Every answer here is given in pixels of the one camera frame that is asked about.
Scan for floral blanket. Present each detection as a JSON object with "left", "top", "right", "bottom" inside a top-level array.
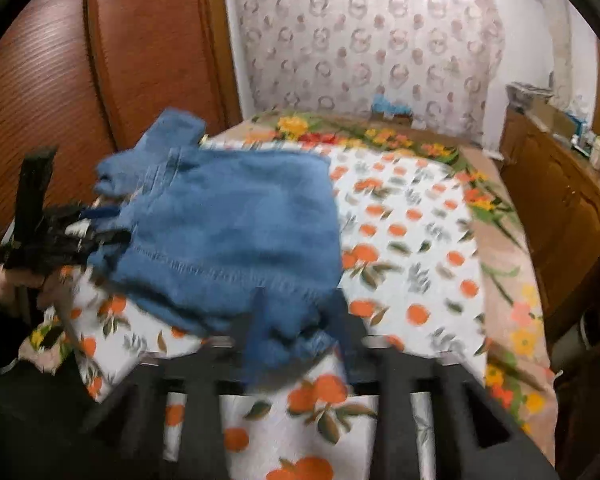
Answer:
[{"left": 20, "top": 109, "right": 557, "bottom": 466}]

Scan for brown wooden wardrobe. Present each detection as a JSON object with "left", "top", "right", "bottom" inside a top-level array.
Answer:
[{"left": 0, "top": 0, "right": 245, "bottom": 266}]

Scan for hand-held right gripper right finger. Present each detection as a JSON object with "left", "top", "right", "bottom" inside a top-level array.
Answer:
[{"left": 327, "top": 290, "right": 558, "bottom": 480}]

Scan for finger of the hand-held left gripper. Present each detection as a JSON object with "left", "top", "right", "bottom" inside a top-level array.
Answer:
[
  {"left": 86, "top": 229, "right": 133, "bottom": 264},
  {"left": 79, "top": 203, "right": 127, "bottom": 223}
]

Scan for circle pattern sheer curtain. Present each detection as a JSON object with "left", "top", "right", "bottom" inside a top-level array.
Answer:
[{"left": 231, "top": 0, "right": 507, "bottom": 142}]

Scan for wooden side cabinet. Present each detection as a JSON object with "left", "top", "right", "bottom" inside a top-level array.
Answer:
[{"left": 499, "top": 107, "right": 600, "bottom": 348}]

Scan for beige curtain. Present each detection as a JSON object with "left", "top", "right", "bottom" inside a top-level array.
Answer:
[{"left": 549, "top": 4, "right": 575, "bottom": 107}]

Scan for blue denim pants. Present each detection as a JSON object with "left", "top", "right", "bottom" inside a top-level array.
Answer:
[{"left": 92, "top": 107, "right": 355, "bottom": 392}]

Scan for orange fruit print bed sheet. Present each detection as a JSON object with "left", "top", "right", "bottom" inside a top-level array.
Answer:
[{"left": 62, "top": 137, "right": 492, "bottom": 480}]

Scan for cardboard box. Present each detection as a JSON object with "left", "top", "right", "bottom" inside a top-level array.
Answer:
[{"left": 529, "top": 95, "right": 589, "bottom": 137}]

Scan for small blue cloth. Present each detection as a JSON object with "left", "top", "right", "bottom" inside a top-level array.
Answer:
[{"left": 371, "top": 93, "right": 414, "bottom": 122}]

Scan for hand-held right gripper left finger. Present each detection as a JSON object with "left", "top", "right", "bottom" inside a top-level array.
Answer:
[{"left": 80, "top": 285, "right": 283, "bottom": 480}]

